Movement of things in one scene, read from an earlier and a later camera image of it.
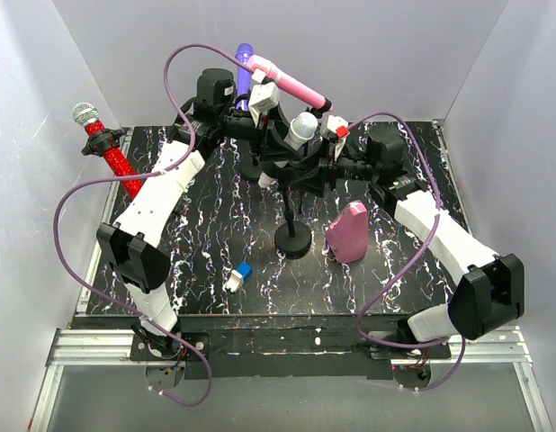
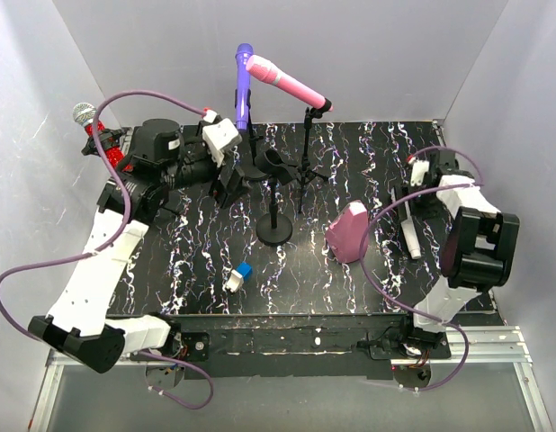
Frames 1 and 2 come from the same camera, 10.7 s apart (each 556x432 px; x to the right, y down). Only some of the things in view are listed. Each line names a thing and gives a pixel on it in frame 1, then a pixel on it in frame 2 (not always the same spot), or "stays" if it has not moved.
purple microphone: [244, 51] stays
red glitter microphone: [87, 114] stays
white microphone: [303, 127] → [409, 229]
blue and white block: [237, 277] stays
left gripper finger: [277, 172] → [238, 185]
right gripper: [323, 169] → [401, 192]
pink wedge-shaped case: [347, 236] stays
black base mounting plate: [318, 346] stays
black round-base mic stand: [292, 239] → [274, 229]
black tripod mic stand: [315, 112] stays
